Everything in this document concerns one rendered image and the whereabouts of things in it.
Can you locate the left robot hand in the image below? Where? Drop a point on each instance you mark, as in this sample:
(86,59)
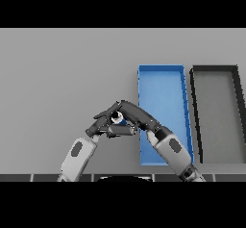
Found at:
(110,129)

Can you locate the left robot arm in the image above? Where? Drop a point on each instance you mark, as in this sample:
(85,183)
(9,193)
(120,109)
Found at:
(77,159)

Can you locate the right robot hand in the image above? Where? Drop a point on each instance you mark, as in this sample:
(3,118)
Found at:
(137,115)

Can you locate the blue bin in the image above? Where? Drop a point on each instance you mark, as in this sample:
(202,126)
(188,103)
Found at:
(161,110)

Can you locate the blue pipe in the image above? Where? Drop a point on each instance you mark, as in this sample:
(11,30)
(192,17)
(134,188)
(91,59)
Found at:
(117,118)

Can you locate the dark grey bin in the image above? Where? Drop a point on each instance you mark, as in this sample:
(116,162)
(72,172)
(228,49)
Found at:
(217,113)

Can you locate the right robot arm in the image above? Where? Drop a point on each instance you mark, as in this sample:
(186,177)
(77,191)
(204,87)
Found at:
(174,153)

